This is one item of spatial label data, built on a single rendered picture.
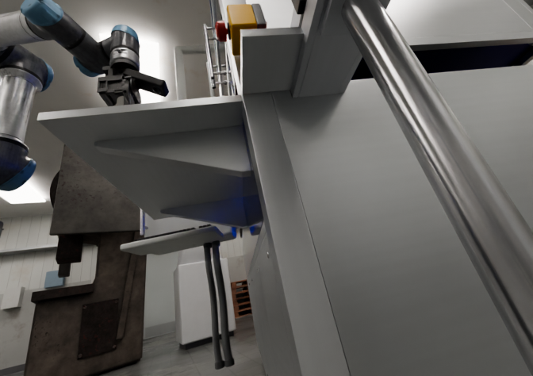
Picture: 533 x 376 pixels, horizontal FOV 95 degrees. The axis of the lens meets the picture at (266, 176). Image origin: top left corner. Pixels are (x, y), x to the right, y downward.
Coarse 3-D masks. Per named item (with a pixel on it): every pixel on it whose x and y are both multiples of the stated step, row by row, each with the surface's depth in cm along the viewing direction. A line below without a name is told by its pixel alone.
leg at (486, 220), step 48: (336, 0) 35; (384, 0) 37; (384, 48) 30; (384, 96) 31; (432, 96) 26; (432, 144) 25; (480, 192) 22; (480, 240) 21; (528, 240) 20; (528, 288) 19; (528, 336) 18
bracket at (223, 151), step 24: (96, 144) 55; (120, 144) 56; (144, 144) 57; (168, 144) 57; (192, 144) 58; (216, 144) 58; (240, 144) 59; (192, 168) 58; (216, 168) 56; (240, 168) 56
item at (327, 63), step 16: (304, 0) 40; (320, 0) 36; (304, 16) 41; (320, 16) 38; (304, 32) 42; (304, 48) 43; (320, 48) 44; (336, 48) 44; (352, 48) 45; (304, 64) 46; (320, 64) 47; (336, 64) 48; (352, 64) 48; (304, 80) 50; (320, 80) 51; (336, 80) 51; (304, 96) 54
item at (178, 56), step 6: (174, 48) 211; (174, 54) 208; (180, 54) 208; (174, 60) 206; (180, 60) 204; (180, 66) 202; (180, 72) 198; (180, 78) 196; (180, 84) 193; (180, 90) 190; (180, 96) 187
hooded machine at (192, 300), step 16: (192, 256) 368; (176, 272) 365; (192, 272) 354; (224, 272) 373; (176, 288) 364; (192, 288) 345; (208, 288) 353; (176, 304) 362; (192, 304) 336; (208, 304) 344; (176, 320) 360; (192, 320) 327; (208, 320) 334; (176, 336) 358; (192, 336) 319; (208, 336) 326
